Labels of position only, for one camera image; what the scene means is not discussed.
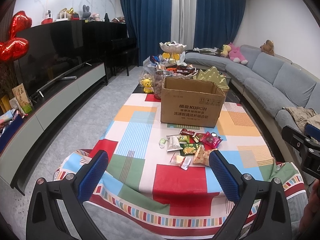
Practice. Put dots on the white grey snack packet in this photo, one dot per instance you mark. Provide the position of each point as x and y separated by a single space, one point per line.
173 144

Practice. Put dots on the grey rabbit plush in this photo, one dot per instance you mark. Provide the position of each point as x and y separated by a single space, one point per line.
86 12

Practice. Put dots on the brown cardboard box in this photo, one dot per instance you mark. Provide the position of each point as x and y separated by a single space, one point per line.
191 102

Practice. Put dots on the gold Fortune biscuits bag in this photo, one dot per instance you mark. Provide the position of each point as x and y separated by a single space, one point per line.
201 156

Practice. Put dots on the red foil balloon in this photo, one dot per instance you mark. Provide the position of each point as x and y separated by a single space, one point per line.
16 47

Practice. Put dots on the blue curtains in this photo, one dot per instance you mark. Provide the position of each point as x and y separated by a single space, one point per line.
149 21

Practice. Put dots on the grey curved sofa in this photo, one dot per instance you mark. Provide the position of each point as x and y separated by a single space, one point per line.
269 84

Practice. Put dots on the two-tier lotus snack stand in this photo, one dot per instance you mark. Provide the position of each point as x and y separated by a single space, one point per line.
173 60

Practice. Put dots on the green cracker packet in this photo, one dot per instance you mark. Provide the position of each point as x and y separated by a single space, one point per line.
189 149

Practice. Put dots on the person's right hand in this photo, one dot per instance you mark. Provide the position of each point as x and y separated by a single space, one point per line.
311 208

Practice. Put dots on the clear jar of nuts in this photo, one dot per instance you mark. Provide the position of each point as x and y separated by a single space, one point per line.
159 78

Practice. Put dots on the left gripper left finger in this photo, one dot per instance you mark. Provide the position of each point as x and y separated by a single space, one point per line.
90 174

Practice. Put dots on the beige cloth on sofa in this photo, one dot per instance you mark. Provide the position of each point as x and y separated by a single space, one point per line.
303 116

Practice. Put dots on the small pale green candy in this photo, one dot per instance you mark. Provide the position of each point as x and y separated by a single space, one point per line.
162 143

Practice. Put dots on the gold foil snack packet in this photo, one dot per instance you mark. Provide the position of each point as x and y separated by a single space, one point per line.
197 137

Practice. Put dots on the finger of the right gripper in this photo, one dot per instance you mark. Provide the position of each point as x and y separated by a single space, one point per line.
312 131

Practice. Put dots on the pink red hawthorn snack bag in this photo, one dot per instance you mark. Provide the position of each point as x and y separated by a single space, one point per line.
211 139

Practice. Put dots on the light green durian candy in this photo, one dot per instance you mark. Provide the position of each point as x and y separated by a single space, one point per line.
184 139

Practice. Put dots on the grey TV cabinet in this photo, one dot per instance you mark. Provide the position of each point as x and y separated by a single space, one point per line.
23 150

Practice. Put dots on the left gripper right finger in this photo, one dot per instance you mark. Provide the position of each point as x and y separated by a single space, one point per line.
227 175

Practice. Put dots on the red white cake packet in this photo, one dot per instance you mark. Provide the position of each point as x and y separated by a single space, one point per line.
181 161

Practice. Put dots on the yellow bear figurine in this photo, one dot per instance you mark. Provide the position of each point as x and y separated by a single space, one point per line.
147 86

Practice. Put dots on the pink plush toy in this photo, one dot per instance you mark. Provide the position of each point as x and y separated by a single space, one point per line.
235 55

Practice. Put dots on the white sheer curtain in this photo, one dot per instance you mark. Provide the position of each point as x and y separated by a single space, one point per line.
183 18

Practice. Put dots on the yellow plush toy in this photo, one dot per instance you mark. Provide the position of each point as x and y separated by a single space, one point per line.
225 50

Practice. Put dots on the brown teddy bear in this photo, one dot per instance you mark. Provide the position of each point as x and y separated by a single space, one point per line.
268 47

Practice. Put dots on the gold mountain-shaped tin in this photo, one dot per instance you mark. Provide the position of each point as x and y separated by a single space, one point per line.
214 76

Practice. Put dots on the dark red candy packet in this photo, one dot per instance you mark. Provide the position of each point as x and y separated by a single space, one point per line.
187 132

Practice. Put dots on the black television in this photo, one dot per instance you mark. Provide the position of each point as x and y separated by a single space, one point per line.
54 48

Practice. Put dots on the colourful patchwork tablecloth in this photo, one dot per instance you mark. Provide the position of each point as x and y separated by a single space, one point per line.
165 191

